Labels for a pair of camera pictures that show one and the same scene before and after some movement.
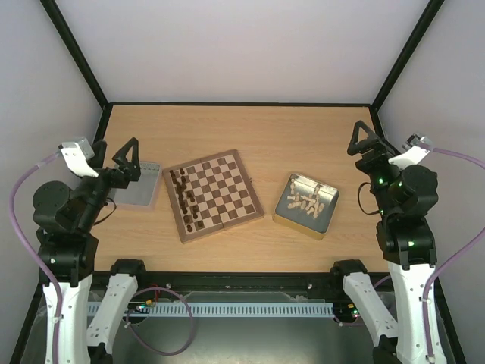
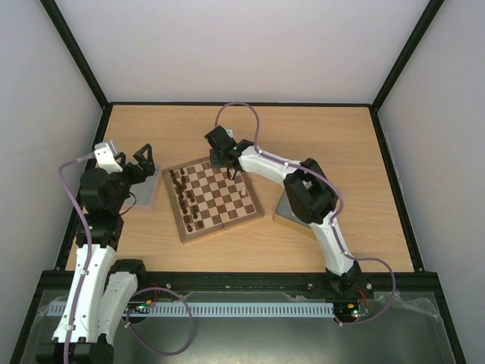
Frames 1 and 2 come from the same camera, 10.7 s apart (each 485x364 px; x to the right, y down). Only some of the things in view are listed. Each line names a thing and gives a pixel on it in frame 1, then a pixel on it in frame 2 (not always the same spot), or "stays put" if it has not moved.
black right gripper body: x=368 y=158 → x=222 y=158
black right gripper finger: x=355 y=147 → x=231 y=172
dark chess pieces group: x=183 y=195 stays put
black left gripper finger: x=120 y=156 → x=139 y=156
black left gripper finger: x=136 y=156 → x=149 y=164
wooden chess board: x=211 y=195 stays put
